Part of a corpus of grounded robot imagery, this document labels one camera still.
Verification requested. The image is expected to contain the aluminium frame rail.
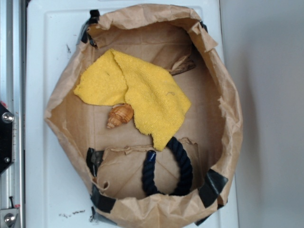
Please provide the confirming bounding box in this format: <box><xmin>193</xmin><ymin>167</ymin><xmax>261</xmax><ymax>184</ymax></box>
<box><xmin>0</xmin><ymin>0</ymin><xmax>25</xmax><ymax>228</ymax></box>

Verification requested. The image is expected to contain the yellow microfiber cloth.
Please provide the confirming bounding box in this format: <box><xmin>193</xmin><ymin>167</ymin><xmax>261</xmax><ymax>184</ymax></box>
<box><xmin>74</xmin><ymin>49</ymin><xmax>191</xmax><ymax>151</ymax></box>

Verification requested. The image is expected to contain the brown paper bag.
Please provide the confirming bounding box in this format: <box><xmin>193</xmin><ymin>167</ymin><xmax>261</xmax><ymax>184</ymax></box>
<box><xmin>45</xmin><ymin>4</ymin><xmax>243</xmax><ymax>228</ymax></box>

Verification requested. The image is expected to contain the white plastic tray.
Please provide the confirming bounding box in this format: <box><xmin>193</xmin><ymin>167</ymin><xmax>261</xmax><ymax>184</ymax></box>
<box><xmin>25</xmin><ymin>0</ymin><xmax>239</xmax><ymax>228</ymax></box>

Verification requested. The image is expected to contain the brown spiral seashell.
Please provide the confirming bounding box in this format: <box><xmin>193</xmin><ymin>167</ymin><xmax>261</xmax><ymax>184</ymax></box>
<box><xmin>106</xmin><ymin>104</ymin><xmax>134</xmax><ymax>129</ymax></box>

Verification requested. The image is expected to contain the black mounting bracket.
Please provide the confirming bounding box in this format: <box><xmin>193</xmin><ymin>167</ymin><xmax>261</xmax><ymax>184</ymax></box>
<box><xmin>0</xmin><ymin>101</ymin><xmax>15</xmax><ymax>175</ymax></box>

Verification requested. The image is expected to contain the dark blue rope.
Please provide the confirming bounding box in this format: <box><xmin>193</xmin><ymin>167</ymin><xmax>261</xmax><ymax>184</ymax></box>
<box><xmin>142</xmin><ymin>137</ymin><xmax>193</xmax><ymax>197</ymax></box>

